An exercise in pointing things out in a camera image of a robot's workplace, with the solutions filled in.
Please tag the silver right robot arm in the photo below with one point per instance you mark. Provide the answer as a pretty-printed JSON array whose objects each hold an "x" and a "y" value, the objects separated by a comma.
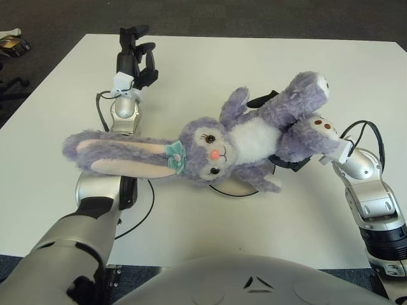
[{"x": 372, "y": 197}]

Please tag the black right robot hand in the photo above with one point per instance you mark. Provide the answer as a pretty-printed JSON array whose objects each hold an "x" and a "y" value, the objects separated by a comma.
[{"x": 287, "y": 163}]

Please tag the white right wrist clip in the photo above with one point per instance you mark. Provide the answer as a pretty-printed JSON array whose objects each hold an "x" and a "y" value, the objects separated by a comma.
[{"x": 341, "y": 154}]

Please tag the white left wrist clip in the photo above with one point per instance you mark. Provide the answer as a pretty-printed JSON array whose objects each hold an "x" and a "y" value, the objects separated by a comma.
[{"x": 122, "y": 82}]

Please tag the black chair base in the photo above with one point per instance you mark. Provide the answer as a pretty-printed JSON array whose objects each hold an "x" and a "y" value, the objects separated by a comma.
[{"x": 12, "y": 82}]

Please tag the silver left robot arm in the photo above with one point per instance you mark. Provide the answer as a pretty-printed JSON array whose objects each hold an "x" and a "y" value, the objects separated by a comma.
[{"x": 63, "y": 248}]

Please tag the grey robot torso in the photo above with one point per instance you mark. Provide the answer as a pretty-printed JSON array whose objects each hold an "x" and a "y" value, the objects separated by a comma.
[{"x": 241, "y": 279}]

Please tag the purple plush bunny doll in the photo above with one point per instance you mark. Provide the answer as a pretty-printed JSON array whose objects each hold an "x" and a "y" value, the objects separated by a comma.
[{"x": 203, "y": 149}]

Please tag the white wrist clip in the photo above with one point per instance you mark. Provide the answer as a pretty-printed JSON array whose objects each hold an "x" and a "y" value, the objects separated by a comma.
[
  {"x": 122, "y": 82},
  {"x": 341, "y": 154}
]

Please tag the white plate black rim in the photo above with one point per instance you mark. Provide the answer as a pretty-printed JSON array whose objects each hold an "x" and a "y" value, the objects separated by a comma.
[{"x": 235, "y": 187}]

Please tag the dark box on floor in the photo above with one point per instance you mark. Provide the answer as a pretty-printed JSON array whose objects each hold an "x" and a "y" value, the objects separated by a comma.
[{"x": 14, "y": 46}]

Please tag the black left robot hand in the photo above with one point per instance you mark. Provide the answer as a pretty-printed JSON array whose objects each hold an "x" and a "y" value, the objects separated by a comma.
[{"x": 127, "y": 63}]

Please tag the black metal table bracket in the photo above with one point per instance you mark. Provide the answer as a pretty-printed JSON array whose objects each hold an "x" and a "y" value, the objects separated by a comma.
[{"x": 114, "y": 279}]

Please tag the white object on floor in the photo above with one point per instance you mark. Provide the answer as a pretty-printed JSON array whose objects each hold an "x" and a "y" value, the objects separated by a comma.
[{"x": 11, "y": 31}]

